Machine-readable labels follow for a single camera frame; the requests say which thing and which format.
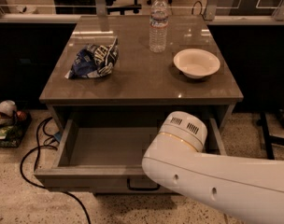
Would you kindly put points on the grey top drawer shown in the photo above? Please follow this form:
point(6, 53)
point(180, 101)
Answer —
point(102, 160)

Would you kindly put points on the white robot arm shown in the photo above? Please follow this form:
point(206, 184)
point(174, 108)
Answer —
point(245, 188)

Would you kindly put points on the grey drawer cabinet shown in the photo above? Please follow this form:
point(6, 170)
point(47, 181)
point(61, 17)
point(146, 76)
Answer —
point(144, 86)

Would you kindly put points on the white bowl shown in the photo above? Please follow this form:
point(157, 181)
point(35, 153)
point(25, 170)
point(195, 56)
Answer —
point(196, 63)

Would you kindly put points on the blue white chip bag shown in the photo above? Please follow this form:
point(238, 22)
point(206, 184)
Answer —
point(94, 61)

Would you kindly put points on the clear plastic water bottle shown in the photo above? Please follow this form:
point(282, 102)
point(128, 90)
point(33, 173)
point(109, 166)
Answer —
point(158, 23)

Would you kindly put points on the black stand with wheel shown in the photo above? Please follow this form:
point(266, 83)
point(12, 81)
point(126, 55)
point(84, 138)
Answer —
point(269, 139)

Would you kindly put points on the pile of toys on mat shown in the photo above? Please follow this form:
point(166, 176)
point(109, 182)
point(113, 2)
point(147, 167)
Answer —
point(13, 124)

